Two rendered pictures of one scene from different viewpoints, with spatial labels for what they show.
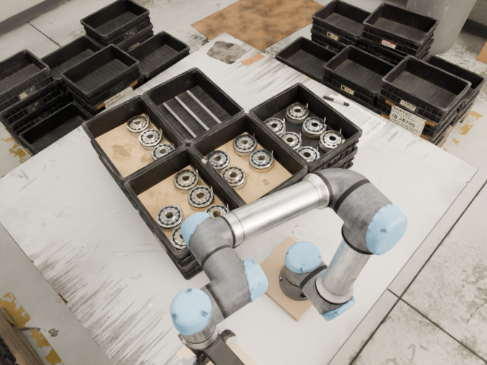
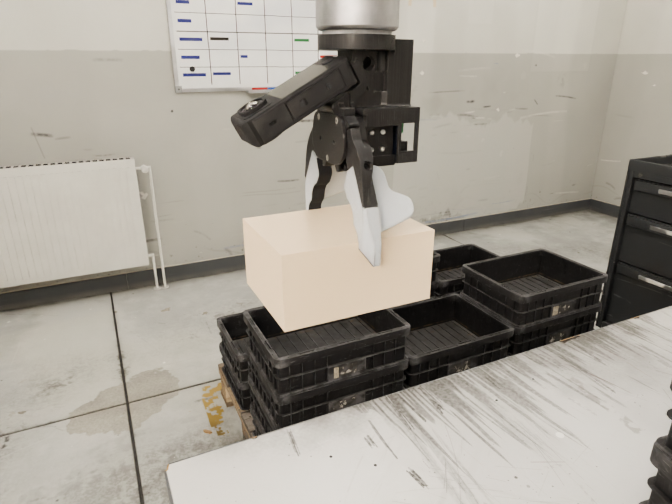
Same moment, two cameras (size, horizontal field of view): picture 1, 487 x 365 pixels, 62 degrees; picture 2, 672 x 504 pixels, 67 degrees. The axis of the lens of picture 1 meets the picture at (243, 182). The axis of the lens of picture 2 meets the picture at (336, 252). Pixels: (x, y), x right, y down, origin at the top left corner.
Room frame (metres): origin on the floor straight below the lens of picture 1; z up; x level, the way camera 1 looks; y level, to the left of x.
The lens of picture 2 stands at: (0.39, -0.37, 1.28)
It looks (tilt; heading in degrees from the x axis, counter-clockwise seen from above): 21 degrees down; 107
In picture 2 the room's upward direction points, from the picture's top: straight up
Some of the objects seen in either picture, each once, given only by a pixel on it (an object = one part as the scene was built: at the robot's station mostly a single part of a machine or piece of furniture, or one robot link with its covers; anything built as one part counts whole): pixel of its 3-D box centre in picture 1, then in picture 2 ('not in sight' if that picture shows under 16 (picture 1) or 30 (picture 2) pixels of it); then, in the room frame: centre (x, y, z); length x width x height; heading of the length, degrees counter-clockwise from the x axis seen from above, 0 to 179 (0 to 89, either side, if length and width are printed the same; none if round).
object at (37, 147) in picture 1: (65, 140); not in sight; (1.83, 1.12, 0.26); 0.40 x 0.30 x 0.23; 133
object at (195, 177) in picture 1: (185, 179); not in sight; (1.00, 0.23, 0.86); 0.10 x 0.10 x 0.01
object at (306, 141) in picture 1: (303, 131); not in sight; (1.20, -0.27, 0.87); 0.40 x 0.30 x 0.11; 33
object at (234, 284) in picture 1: (232, 280); not in sight; (0.32, 0.04, 1.40); 0.11 x 0.11 x 0.08; 29
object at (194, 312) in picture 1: (194, 314); not in sight; (0.26, 0.11, 1.40); 0.09 x 0.08 x 0.11; 119
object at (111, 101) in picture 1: (121, 102); not in sight; (1.99, 0.73, 0.41); 0.31 x 0.02 x 0.16; 133
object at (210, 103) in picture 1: (194, 112); not in sight; (1.37, 0.20, 0.87); 0.40 x 0.30 x 0.11; 33
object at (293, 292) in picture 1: (300, 275); not in sight; (0.58, -0.18, 0.78); 0.15 x 0.15 x 0.10
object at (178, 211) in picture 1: (169, 216); not in sight; (0.83, 0.29, 0.86); 0.10 x 0.10 x 0.01
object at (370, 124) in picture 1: (347, 118); not in sight; (1.41, -0.54, 0.70); 0.33 x 0.23 x 0.01; 43
